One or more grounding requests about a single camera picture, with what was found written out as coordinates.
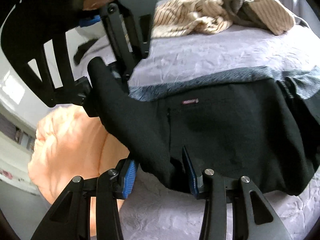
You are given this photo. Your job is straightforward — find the black pants with patterned lining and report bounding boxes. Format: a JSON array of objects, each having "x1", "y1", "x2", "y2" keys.
[{"x1": 88, "y1": 57, "x2": 319, "y2": 196}]

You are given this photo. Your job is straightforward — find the black item beside bed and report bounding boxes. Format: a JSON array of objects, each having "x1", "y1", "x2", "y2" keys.
[{"x1": 73, "y1": 38, "x2": 98, "y2": 66}]

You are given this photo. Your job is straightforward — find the peach orange garment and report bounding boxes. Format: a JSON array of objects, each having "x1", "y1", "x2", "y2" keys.
[{"x1": 28, "y1": 105, "x2": 129, "y2": 238}]

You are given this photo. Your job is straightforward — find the grey embossed bed cover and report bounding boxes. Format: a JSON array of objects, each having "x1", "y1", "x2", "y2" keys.
[{"x1": 72, "y1": 0, "x2": 320, "y2": 240}]

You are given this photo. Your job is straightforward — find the beige striped blanket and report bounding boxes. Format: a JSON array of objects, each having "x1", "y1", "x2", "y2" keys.
[{"x1": 151, "y1": 0, "x2": 296, "y2": 38}]

